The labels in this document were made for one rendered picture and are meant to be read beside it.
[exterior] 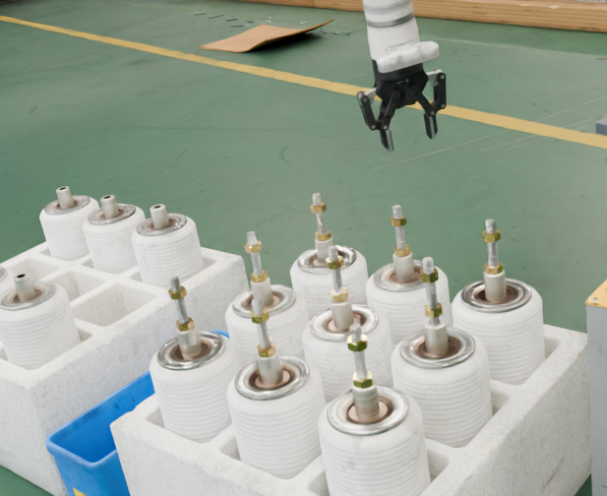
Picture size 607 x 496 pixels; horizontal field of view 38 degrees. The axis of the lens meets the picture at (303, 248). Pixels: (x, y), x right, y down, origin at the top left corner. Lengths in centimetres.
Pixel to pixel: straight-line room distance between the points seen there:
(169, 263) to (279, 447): 49
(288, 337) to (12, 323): 37
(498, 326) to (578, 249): 72
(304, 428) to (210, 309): 47
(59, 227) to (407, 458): 83
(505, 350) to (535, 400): 6
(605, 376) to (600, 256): 77
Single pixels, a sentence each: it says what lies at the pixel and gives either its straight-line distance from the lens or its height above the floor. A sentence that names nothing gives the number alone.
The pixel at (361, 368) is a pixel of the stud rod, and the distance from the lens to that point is 80.
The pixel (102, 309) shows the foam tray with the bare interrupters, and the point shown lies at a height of 15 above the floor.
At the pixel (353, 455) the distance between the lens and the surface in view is 80.
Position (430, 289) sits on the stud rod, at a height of 32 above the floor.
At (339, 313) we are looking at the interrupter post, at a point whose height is 27.
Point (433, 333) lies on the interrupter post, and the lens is 88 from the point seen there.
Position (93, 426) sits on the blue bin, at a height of 10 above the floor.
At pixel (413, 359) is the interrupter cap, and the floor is 25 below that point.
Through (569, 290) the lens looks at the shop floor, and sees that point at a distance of 152.
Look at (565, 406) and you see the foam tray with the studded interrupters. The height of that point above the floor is 13.
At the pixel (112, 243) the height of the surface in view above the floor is 22.
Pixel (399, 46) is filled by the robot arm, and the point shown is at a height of 44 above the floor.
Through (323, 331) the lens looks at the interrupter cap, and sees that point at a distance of 95.
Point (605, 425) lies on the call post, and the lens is 91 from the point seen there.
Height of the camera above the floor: 72
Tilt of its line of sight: 24 degrees down
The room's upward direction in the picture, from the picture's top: 10 degrees counter-clockwise
